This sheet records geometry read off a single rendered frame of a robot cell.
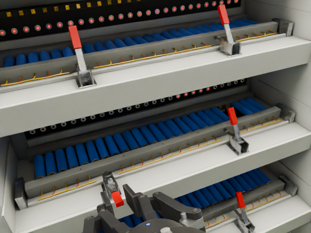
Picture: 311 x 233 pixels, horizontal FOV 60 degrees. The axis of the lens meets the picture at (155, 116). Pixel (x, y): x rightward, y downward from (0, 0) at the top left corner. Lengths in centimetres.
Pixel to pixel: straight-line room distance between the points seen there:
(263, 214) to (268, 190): 6
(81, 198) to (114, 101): 18
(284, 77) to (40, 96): 53
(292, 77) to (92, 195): 49
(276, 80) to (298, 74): 7
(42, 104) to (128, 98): 13
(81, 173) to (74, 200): 5
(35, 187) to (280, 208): 55
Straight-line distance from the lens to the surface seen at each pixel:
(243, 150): 58
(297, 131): 67
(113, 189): 46
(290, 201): 77
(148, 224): 23
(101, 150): 56
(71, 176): 52
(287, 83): 70
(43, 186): 52
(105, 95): 43
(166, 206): 34
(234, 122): 56
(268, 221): 71
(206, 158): 55
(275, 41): 62
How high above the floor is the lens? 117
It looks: 16 degrees down
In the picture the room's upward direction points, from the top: 10 degrees counter-clockwise
